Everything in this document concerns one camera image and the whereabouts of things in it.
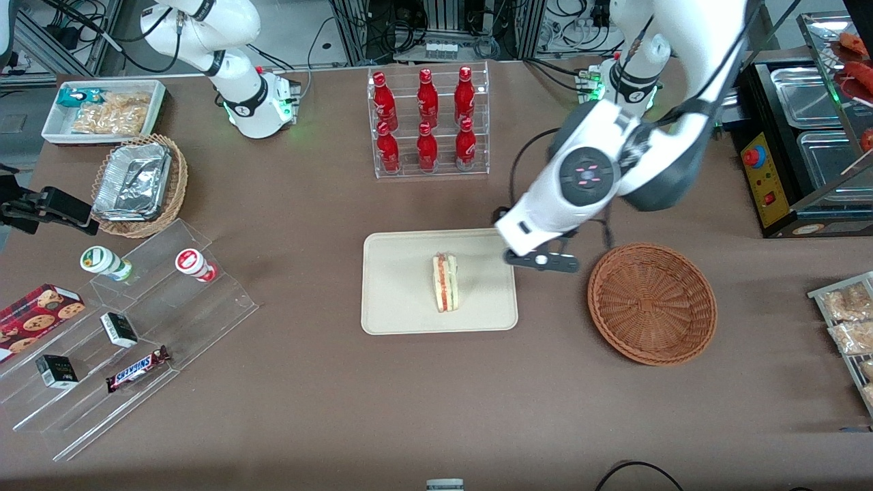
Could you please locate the triangular sandwich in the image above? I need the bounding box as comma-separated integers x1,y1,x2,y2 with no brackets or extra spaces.
432,252,460,313

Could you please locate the brown wicker basket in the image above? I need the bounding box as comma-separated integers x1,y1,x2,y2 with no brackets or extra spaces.
587,243,718,367

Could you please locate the beige plastic tray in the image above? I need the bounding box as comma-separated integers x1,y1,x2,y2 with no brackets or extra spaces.
361,228,519,336

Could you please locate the light wicker basket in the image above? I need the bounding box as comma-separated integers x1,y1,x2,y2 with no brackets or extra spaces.
90,134,189,239

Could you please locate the aluminium foil tray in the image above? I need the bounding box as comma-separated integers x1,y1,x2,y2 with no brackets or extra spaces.
92,142,173,222

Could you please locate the red soda bottle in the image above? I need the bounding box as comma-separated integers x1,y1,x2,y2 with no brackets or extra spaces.
454,65,476,127
372,72,399,130
376,121,402,174
455,117,477,171
417,68,440,129
416,121,439,173

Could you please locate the clear acrylic bottle rack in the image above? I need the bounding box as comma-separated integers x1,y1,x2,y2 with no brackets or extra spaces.
367,61,490,179

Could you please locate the black food warmer case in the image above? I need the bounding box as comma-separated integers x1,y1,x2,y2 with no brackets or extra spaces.
733,10,873,239

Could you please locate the steel warmer pan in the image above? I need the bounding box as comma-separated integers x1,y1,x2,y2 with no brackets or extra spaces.
797,130,873,202
771,66,844,129

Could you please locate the clear bag of snacks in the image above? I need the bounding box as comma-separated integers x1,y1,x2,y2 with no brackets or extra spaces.
829,321,873,355
820,283,873,321

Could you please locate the clear acrylic stepped stand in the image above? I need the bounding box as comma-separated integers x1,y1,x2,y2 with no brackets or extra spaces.
0,218,260,462

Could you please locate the red lid cup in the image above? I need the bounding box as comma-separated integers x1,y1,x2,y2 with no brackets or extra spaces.
175,248,218,283

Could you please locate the red sausage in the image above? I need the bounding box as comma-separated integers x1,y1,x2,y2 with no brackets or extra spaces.
842,61,873,106

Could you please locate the snickers chocolate bar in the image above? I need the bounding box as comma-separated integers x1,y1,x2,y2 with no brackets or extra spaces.
105,345,171,393

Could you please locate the small black box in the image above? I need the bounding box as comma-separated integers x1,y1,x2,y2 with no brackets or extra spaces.
35,355,80,389
100,312,139,349

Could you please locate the clear bag of chips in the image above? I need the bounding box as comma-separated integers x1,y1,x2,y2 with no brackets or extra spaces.
72,92,152,136

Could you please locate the green lid cup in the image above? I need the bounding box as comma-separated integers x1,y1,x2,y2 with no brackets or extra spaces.
80,245,134,282

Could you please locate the black clamp device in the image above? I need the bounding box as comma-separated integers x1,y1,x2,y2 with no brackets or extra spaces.
0,174,93,236

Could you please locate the teal snack packet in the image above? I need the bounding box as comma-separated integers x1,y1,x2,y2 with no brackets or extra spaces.
56,87,103,108

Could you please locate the white rectangular bin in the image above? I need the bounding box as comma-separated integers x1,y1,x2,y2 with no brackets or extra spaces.
41,80,167,146

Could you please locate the red cookie box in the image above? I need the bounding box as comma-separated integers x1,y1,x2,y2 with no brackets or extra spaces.
0,284,87,363

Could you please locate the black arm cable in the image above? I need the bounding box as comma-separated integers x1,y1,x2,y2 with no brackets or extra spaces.
496,127,561,220

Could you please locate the black cable loop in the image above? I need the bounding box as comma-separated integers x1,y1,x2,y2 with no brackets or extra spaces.
595,462,686,491

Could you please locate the grey wire tray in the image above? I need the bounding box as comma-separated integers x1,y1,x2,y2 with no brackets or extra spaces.
808,271,873,418

